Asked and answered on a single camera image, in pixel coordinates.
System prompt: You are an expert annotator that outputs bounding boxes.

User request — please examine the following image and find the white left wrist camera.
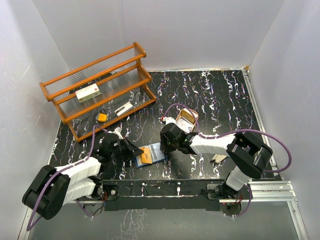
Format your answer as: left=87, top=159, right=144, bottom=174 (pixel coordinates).
left=112, top=127, right=123, bottom=140

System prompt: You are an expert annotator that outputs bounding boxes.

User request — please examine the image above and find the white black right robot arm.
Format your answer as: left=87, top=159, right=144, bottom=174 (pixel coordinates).
left=160, top=123, right=273, bottom=199

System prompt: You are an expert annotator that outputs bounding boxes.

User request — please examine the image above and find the blue leather card holder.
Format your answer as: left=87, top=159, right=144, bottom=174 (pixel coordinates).
left=135, top=142, right=166, bottom=169

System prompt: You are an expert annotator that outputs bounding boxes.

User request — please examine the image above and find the white black small device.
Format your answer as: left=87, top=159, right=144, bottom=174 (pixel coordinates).
left=114, top=102, right=134, bottom=117

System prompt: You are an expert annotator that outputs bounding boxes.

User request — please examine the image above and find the orange yellow small object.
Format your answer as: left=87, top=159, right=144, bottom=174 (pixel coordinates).
left=96, top=113, right=108, bottom=123

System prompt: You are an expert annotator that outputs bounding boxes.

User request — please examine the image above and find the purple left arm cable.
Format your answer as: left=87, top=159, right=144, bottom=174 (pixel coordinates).
left=25, top=124, right=113, bottom=232

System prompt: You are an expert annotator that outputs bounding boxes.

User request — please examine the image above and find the gold VIP credit card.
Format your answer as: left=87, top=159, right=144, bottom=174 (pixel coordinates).
left=140, top=147, right=153, bottom=164

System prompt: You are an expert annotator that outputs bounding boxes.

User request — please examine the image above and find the grey striped credit card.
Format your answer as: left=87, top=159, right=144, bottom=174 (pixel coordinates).
left=149, top=142, right=163, bottom=163

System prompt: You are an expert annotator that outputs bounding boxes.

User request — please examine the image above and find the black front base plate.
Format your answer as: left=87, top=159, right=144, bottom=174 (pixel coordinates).
left=103, top=179, right=223, bottom=212

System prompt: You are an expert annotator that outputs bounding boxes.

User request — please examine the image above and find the stack of credit cards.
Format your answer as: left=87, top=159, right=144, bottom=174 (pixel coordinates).
left=176, top=111, right=195, bottom=133

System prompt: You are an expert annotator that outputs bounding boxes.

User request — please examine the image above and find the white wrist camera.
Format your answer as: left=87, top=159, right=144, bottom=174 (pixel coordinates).
left=112, top=127, right=123, bottom=140
left=161, top=116, right=176, bottom=125

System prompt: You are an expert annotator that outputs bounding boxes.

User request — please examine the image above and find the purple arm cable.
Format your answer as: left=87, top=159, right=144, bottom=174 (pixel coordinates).
left=163, top=103, right=293, bottom=218
left=25, top=124, right=113, bottom=232

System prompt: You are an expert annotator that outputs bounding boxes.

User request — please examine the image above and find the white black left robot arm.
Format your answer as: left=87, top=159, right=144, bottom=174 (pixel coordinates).
left=22, top=132, right=144, bottom=220

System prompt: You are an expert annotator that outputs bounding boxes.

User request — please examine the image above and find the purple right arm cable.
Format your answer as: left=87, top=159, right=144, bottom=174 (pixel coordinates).
left=163, top=103, right=293, bottom=218

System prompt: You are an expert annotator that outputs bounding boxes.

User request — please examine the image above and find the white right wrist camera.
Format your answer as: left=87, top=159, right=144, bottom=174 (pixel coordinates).
left=161, top=116, right=176, bottom=125

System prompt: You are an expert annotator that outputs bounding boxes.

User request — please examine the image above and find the beige oval card tray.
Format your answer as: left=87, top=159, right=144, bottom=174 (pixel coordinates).
left=175, top=108, right=199, bottom=134

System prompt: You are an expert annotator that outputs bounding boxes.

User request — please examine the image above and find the orange wooden shelf rack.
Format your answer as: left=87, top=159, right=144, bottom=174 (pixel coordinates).
left=39, top=41, right=157, bottom=142

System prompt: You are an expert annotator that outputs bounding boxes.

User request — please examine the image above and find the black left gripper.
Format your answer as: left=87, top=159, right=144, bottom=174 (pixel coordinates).
left=109, top=136, right=144, bottom=161

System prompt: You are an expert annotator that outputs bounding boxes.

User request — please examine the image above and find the white red small box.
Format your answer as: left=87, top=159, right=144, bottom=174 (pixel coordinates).
left=75, top=83, right=101, bottom=103

